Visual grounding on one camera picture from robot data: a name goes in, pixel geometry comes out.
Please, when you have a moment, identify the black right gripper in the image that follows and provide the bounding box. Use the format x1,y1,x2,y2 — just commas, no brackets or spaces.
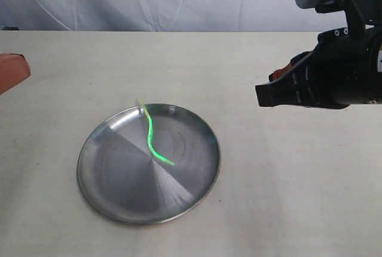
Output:
255,27,378,109

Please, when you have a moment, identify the thin green glow stick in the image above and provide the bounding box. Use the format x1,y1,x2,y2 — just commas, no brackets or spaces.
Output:
137,99,175,166

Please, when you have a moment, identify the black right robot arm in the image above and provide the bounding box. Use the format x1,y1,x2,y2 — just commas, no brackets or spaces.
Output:
255,27,381,110

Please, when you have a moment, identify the white backdrop cloth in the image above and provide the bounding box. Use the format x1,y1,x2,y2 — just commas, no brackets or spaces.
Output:
1,0,346,32

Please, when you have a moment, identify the round stainless steel plate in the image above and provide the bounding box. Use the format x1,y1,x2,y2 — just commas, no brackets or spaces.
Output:
76,103,221,224

